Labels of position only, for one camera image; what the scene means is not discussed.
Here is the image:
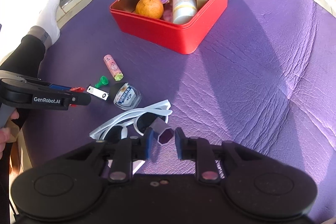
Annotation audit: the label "white card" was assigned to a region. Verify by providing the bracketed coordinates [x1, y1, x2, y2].
[133, 160, 145, 174]

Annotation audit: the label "white sunglasses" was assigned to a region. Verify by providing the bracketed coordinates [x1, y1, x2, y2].
[89, 100, 173, 140]

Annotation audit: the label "silver nail clipper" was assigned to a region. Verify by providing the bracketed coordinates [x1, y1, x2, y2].
[86, 86, 109, 101]

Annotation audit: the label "purple hexagonal small box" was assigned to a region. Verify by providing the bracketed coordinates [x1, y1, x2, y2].
[151, 118, 174, 145]

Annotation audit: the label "black capped clear jar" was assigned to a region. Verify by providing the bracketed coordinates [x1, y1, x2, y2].
[109, 83, 142, 110]

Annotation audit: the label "pink cartoon tube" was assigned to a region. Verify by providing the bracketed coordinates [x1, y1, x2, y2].
[104, 55, 123, 81]

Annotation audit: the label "orange fruit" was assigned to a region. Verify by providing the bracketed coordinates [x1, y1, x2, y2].
[135, 0, 164, 19]

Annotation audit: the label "yellow white pill bottle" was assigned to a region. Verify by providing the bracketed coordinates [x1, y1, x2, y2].
[173, 0, 198, 24]

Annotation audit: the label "person left hand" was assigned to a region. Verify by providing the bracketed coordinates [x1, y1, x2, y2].
[0, 109, 19, 159]

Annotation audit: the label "black trouser leg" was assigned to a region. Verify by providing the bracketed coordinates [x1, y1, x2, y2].
[1, 35, 46, 78]

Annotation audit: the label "white sock foot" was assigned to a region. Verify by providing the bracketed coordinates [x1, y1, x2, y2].
[28, 0, 60, 49]

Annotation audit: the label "purple padded mat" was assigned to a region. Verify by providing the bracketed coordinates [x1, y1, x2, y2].
[19, 0, 336, 223]

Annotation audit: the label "red square tin box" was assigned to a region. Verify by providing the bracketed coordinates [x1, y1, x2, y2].
[109, 0, 228, 55]

